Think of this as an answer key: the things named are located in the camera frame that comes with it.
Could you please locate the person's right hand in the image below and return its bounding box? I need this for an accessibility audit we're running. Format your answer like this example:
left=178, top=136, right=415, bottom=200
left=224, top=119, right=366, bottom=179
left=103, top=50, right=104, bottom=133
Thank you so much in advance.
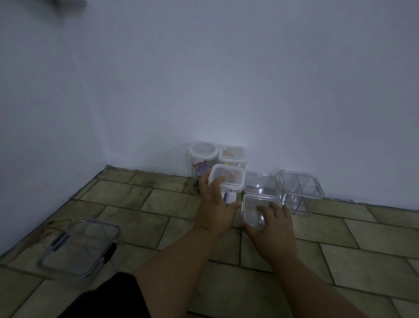
left=242, top=200, right=299, bottom=273

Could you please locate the person's left hand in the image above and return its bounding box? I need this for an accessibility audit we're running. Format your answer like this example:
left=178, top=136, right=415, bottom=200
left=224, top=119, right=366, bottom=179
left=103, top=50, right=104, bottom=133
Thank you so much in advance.
left=193, top=170, right=242, bottom=238

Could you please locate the large tall clear container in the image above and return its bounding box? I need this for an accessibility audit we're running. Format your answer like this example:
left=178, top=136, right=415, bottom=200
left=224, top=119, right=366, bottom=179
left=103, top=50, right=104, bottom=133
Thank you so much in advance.
left=208, top=164, right=246, bottom=206

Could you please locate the square clear plastic container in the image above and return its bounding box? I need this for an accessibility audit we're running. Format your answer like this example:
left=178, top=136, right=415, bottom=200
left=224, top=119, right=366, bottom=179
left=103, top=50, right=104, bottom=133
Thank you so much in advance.
left=277, top=170, right=324, bottom=218

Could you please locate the large white-rimmed lid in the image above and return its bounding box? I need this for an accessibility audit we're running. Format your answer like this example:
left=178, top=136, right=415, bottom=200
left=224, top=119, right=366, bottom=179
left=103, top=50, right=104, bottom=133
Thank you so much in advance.
left=208, top=163, right=247, bottom=194

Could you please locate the tall clear jar with snacks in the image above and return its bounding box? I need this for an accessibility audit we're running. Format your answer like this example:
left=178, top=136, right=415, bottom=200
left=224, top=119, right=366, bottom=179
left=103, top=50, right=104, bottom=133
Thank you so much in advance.
left=218, top=146, right=247, bottom=171

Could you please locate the rectangular white-rimmed lid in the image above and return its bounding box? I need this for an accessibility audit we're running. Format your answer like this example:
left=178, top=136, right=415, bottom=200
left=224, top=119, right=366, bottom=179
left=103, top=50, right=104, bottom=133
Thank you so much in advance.
left=244, top=170, right=279, bottom=197

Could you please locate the small square white-rimmed lid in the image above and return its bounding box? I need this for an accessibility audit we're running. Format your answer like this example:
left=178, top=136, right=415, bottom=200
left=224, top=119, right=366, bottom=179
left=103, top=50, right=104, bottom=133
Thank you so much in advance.
left=218, top=145, right=247, bottom=165

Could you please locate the clear container black clip lid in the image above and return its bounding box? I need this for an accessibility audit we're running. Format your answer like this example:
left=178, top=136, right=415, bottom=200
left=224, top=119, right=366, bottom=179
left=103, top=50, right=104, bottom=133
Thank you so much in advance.
left=38, top=219, right=121, bottom=279

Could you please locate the person's left forearm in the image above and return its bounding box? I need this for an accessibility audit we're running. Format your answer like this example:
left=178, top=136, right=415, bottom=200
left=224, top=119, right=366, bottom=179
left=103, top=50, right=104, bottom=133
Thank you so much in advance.
left=132, top=226, right=218, bottom=318

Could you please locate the person's right forearm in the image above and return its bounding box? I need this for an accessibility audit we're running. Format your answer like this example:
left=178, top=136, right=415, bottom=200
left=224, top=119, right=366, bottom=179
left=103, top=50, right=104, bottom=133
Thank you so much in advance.
left=273, top=257, right=371, bottom=318

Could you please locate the person's black clothing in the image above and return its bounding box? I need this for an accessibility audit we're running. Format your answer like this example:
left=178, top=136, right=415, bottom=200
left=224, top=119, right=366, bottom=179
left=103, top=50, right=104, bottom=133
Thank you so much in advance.
left=57, top=272, right=151, bottom=318

